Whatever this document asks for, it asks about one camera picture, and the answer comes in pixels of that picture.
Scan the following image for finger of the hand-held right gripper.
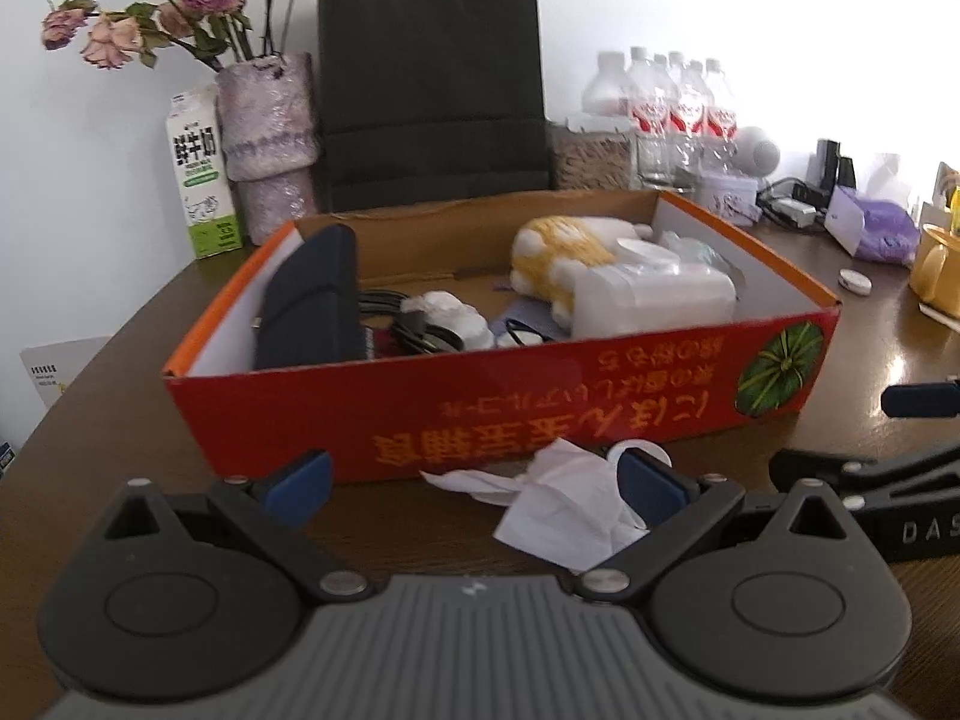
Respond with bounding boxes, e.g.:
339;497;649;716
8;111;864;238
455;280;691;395
883;381;960;417
771;448;960;515

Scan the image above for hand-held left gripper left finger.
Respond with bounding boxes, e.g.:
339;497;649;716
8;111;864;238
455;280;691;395
101;450;368;602

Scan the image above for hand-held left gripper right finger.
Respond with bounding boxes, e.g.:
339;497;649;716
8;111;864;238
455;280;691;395
576;448;852;605

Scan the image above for large white bottle cap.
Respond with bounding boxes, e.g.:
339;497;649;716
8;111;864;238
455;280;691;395
604;439;672;481

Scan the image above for red cardboard box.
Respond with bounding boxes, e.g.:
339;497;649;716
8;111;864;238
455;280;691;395
163;189;842;482

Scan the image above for long white tissue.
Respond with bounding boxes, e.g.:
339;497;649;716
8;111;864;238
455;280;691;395
420;439;650;572

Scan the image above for white plastic container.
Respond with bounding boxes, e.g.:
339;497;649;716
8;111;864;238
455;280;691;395
571;262;740;338

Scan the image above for navy zip case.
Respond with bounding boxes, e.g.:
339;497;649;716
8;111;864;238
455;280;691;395
253;223;368;370

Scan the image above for grey braided cable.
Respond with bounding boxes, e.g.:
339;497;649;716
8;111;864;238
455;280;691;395
358;289;470;359

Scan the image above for balled white tissue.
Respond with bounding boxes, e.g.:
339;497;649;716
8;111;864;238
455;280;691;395
401;291;496;352

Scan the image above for yellow white plush toy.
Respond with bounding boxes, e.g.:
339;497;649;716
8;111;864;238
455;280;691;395
510;215;653;335

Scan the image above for yellow mug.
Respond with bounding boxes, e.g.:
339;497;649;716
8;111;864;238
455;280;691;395
909;223;960;320

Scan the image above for lavender paper sheet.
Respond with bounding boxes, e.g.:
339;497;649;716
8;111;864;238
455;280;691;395
495;298;571;346

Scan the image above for white power strip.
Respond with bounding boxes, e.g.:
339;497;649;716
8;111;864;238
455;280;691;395
761;191;822;230

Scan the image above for black adapter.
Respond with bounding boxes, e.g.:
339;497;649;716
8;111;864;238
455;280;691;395
814;139;860;192

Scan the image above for white booklet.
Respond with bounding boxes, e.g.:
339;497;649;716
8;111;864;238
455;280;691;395
21;337;113;410

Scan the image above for white round device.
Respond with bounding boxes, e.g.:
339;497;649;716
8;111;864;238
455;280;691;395
735;126;781;179

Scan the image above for green white milk carton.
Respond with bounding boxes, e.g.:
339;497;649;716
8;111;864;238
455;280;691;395
165;86;245;260

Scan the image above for clear jar of grains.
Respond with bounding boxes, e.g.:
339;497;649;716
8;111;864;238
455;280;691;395
551;116;638;192

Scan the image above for purple textured vase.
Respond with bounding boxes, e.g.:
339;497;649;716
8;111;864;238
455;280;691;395
216;52;320;245

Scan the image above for pack of water bottles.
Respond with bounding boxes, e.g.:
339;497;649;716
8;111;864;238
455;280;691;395
583;45;740;188

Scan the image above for black paper bag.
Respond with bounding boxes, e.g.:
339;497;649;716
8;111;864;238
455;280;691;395
316;0;552;212

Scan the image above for dried pink roses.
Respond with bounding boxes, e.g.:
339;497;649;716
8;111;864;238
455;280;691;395
41;0;323;72

